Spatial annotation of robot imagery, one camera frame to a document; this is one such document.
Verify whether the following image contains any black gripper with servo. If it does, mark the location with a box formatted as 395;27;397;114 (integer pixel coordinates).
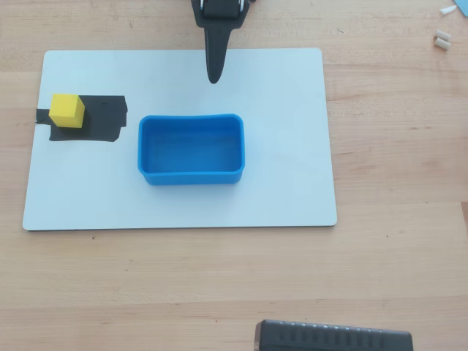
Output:
190;0;254;85

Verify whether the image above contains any yellow cube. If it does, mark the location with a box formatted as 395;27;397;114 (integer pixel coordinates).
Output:
48;93;86;129

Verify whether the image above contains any blue rectangular bin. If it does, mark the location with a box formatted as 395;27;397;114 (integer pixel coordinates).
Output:
137;113;245;186

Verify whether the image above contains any white rectangular board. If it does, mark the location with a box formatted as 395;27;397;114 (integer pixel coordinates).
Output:
22;48;338;232

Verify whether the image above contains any black tape patch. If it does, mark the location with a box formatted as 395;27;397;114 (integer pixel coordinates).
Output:
36;95;129;143

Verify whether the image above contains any black ribbed device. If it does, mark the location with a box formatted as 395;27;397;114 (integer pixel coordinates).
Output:
254;319;414;351

